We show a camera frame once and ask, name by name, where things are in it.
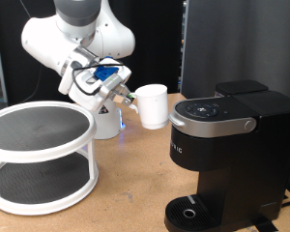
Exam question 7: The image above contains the black camera cable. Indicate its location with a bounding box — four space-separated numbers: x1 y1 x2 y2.
72 59 126 97

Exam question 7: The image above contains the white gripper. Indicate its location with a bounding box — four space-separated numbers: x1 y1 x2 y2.
68 57 137 112

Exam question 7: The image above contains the grey partition panel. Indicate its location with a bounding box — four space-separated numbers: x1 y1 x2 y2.
180 0 290 197

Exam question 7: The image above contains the white two-tier turntable stand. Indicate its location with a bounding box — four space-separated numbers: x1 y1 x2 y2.
0 101 100 217

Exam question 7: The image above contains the black hanging background cable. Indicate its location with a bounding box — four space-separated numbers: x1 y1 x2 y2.
18 0 44 104

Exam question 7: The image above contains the white mug green taped handle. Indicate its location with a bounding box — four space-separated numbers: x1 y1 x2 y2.
129 84 170 131

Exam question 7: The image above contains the perforated metal upright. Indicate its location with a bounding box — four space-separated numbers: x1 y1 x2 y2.
178 0 189 94

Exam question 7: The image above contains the silver handled Keurig lid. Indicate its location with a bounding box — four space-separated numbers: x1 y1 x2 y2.
167 96 259 139

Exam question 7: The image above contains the black Keurig coffee machine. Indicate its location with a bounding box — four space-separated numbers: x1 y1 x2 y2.
163 79 290 232

